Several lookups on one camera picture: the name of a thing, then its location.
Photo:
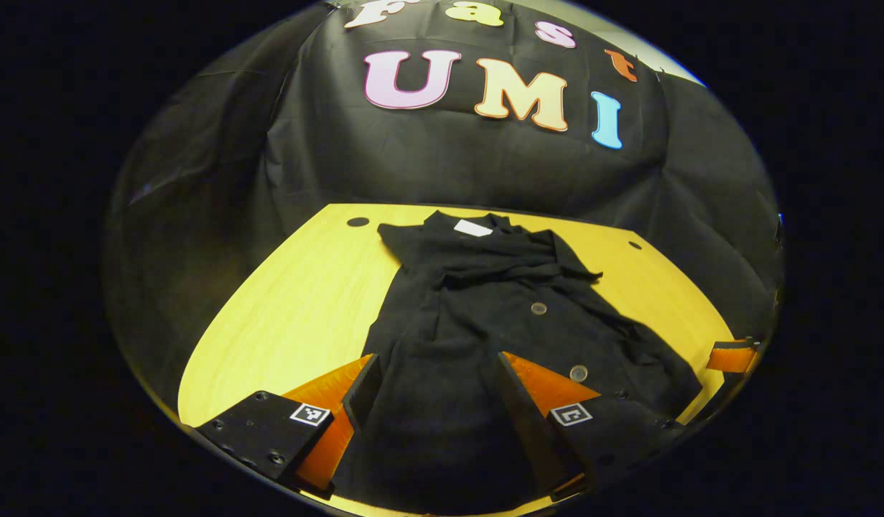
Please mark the black backdrop cloth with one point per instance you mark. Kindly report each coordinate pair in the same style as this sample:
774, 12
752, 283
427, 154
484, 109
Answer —
449, 165

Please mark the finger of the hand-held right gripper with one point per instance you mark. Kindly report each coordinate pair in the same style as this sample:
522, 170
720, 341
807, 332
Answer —
729, 357

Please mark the black button shirt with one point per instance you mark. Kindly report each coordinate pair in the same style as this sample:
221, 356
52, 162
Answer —
485, 330

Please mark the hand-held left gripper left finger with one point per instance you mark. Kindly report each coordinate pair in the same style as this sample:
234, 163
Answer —
366, 391

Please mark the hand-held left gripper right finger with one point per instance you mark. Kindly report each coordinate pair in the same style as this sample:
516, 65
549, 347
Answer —
524, 416

